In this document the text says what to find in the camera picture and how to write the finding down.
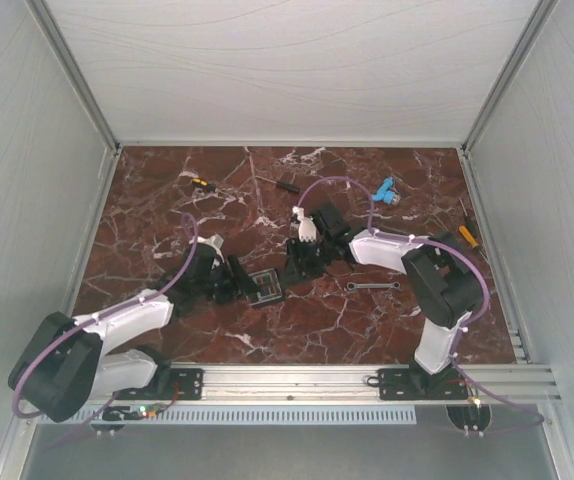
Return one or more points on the silver wrench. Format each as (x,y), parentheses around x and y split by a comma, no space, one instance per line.
(351,286)

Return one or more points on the blue plastic connector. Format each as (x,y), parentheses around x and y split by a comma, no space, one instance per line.
(386,193)

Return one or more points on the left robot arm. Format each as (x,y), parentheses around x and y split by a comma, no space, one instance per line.
(70,360)

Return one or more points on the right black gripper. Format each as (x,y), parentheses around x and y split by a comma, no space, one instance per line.
(299,271)

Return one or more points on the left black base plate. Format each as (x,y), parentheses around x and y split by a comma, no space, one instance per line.
(184,384)

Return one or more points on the black yellow screwdriver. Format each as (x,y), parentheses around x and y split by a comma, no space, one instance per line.
(205,188)

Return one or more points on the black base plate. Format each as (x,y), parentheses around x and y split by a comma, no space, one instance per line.
(184,384)
(394,384)

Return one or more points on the aluminium mounting rail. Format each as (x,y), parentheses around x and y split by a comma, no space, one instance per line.
(342,384)

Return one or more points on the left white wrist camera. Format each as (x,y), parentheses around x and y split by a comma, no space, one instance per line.
(214,241)

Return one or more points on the orange handle screwdriver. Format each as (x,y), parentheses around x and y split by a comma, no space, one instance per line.
(471,240)

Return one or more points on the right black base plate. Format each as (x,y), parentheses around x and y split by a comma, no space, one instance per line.
(394,384)

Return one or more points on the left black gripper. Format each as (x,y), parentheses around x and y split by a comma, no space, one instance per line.
(233,292)

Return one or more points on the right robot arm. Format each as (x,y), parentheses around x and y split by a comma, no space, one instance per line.
(448,290)

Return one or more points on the black handle screwdriver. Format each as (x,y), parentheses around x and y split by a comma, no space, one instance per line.
(282,184)

